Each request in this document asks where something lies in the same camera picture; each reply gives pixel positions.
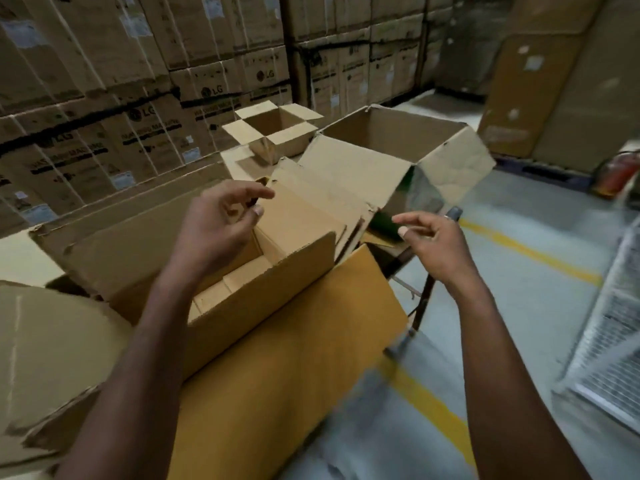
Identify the person's right hand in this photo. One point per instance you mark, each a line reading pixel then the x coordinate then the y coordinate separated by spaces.
pixel 445 254

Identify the person's right forearm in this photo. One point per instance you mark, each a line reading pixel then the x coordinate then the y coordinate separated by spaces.
pixel 515 394

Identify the large brown carton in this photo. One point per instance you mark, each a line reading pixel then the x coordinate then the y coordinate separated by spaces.
pixel 550 84

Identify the black pallet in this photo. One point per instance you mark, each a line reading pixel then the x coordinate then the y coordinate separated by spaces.
pixel 540 172

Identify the red fire extinguisher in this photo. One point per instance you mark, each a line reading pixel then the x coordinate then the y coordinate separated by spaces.
pixel 617 174

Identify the large yellow cardboard box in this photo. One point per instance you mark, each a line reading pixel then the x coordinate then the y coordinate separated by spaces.
pixel 280 384

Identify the person's left hand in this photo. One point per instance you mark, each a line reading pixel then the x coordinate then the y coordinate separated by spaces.
pixel 215 234

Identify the small pale cardboard box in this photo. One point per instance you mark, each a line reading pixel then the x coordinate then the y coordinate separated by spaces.
pixel 285 139

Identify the blue logo yellow cardboard box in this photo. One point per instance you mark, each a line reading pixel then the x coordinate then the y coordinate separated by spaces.
pixel 50 344

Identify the person's left forearm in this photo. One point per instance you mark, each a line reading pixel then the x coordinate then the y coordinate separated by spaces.
pixel 125 384

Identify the green white CM-1 box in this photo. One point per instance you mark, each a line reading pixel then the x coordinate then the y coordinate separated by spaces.
pixel 360 164

